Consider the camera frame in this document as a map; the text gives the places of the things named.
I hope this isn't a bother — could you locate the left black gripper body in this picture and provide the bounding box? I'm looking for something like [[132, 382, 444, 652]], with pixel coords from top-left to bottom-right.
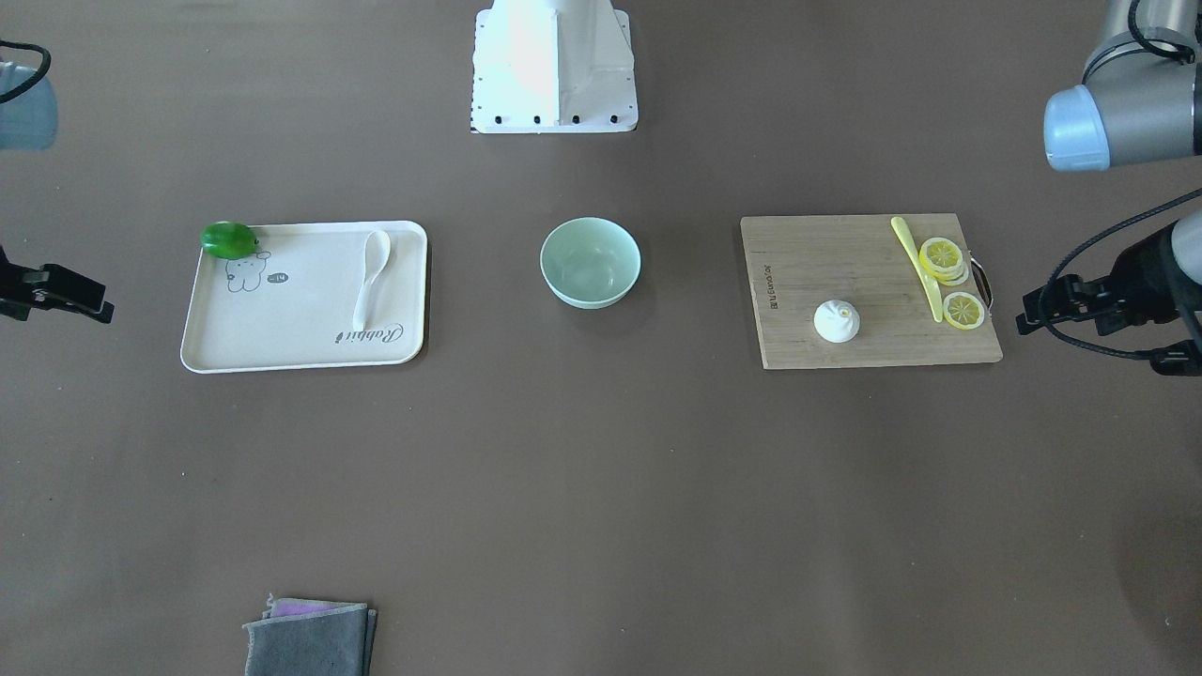
[[1016, 247, 1201, 376]]

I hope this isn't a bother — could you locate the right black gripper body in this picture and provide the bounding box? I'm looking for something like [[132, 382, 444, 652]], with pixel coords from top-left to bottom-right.
[[1, 250, 115, 324]]

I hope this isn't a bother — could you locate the white ceramic spoon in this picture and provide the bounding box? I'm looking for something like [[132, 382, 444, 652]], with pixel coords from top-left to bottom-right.
[[351, 229, 392, 332]]

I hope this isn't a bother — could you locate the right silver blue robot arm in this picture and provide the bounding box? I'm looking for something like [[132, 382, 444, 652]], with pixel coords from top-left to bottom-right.
[[1, 41, 115, 325]]

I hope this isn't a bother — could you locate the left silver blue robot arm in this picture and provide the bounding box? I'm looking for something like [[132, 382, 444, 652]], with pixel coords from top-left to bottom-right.
[[1016, 1, 1201, 376]]

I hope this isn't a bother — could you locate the mint green bowl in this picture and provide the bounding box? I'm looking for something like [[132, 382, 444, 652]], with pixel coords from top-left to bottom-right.
[[538, 217, 642, 312]]

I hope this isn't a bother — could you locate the lemon slice front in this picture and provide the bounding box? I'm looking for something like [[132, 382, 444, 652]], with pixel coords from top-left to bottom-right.
[[944, 292, 988, 330]]

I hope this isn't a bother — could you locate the lemon slice stack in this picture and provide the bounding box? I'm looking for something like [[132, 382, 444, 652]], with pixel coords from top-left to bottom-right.
[[918, 237, 970, 287]]

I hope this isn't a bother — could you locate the yellow plastic knife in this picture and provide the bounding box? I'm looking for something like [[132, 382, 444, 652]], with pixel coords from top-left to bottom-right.
[[889, 217, 944, 324]]

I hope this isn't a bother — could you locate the green lime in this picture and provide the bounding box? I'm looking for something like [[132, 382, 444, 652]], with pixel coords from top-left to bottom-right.
[[200, 220, 258, 260]]

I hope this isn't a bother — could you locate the cream rabbit tray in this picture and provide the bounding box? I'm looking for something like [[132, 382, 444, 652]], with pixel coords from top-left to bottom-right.
[[179, 220, 429, 374]]

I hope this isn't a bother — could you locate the wooden cutting board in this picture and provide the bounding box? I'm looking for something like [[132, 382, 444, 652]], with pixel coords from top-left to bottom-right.
[[739, 214, 1002, 370]]

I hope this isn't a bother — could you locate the grey folded cloth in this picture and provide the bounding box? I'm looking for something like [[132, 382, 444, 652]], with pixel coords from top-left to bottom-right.
[[243, 594, 377, 675]]

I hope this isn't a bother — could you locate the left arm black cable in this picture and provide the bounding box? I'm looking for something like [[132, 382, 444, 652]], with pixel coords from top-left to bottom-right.
[[1037, 188, 1202, 361]]

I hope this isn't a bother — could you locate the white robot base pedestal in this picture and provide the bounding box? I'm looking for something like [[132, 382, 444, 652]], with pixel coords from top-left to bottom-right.
[[470, 1, 639, 134]]

